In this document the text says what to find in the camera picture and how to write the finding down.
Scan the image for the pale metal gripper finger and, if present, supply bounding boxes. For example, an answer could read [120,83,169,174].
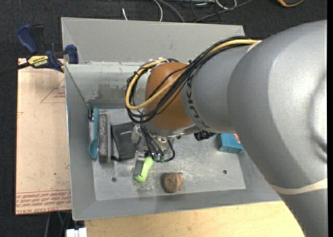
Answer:
[133,152,146,177]

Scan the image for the teal plastic spoon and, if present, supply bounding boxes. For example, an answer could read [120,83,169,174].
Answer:
[88,107,100,160]

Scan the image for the black flat pouch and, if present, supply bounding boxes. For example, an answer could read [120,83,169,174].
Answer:
[111,122,142,162]

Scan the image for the grey rough flat block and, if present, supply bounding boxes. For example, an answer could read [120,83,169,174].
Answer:
[98,113,112,164]

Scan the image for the brown cardboard board red print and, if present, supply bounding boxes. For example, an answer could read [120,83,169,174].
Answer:
[15,58,72,216]

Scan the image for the grey metal bin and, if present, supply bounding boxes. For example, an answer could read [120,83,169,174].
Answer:
[61,17,284,221]

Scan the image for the blue box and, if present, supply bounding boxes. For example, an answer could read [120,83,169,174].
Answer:
[215,133,246,154]

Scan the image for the brown round toy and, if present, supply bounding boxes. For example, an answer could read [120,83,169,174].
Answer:
[160,172,185,194]

